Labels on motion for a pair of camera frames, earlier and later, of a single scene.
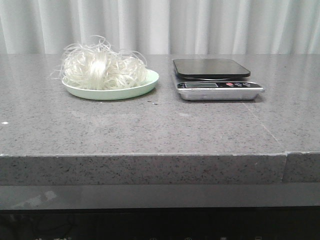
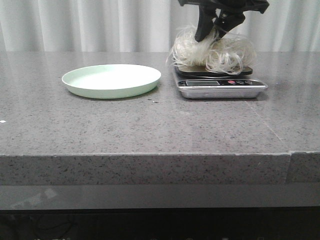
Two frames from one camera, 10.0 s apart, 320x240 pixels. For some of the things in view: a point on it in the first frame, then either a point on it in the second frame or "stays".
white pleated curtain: x=182 y=28 stays
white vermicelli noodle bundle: x=96 y=64 -> x=228 y=53
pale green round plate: x=109 y=90 stays
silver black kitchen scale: x=211 y=79 stays
